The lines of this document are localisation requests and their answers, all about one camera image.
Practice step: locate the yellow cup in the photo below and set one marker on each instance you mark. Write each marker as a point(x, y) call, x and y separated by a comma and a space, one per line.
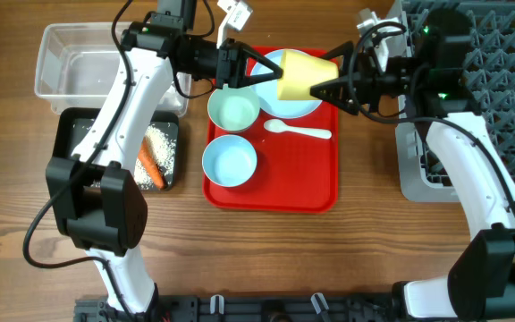
point(301, 72)

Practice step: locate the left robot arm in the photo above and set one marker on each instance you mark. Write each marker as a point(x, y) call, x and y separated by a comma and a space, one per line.
point(93, 195)

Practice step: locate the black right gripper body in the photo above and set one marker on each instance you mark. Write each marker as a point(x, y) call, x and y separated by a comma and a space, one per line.
point(397, 75)

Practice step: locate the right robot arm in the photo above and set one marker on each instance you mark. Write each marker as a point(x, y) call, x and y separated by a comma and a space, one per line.
point(427, 90)

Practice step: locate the red plastic tray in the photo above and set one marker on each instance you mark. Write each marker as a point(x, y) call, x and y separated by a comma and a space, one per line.
point(295, 173)

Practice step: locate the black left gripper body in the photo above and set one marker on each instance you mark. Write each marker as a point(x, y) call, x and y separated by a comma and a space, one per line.
point(208, 62)

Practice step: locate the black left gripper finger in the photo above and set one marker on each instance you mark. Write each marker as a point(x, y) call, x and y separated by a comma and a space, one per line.
point(247, 52)
point(247, 81)

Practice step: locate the clear plastic bin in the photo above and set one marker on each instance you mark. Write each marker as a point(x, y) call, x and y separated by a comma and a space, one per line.
point(77, 65)

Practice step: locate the grey dishwasher rack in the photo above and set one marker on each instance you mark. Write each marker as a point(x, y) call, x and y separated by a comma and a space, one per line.
point(489, 65)

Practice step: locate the orange carrot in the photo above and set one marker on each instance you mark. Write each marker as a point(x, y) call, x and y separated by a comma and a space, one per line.
point(146, 157)

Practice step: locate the light blue plate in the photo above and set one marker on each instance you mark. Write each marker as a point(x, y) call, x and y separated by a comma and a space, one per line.
point(267, 93)

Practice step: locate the green bowl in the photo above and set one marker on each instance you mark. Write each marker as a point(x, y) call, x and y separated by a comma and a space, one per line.
point(233, 110)

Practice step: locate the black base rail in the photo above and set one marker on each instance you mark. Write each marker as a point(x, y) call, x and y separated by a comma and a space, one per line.
point(370, 307)

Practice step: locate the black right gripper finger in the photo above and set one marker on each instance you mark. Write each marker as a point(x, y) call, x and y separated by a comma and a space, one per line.
point(335, 92)
point(344, 51)

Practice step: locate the white rice pile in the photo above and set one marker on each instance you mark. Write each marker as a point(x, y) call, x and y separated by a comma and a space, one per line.
point(163, 145)

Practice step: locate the light blue bowl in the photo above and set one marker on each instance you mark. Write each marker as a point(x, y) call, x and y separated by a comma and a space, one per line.
point(229, 161)

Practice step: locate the black waste tray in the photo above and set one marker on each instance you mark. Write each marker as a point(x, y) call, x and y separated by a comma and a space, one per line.
point(76, 122)

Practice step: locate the white plastic spoon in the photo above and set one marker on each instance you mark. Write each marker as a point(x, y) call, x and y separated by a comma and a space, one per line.
point(278, 126)

